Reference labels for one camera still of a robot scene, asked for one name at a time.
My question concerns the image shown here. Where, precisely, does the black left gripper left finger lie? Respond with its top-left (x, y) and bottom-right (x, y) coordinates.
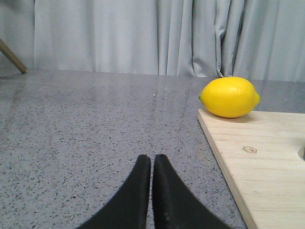
top-left (79, 155), bottom-right (151, 229)

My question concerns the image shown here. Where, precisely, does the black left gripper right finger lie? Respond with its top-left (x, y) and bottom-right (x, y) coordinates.
top-left (152, 155), bottom-right (229, 229)

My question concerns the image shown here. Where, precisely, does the light wooden cutting board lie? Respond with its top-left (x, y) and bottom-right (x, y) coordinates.
top-left (198, 108), bottom-right (305, 229)

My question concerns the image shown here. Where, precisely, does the yellow lemon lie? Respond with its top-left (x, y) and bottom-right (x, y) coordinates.
top-left (199, 76), bottom-right (261, 118)

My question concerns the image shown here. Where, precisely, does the wooden leg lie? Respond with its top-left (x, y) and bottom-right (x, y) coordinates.
top-left (0, 39), bottom-right (27, 73)

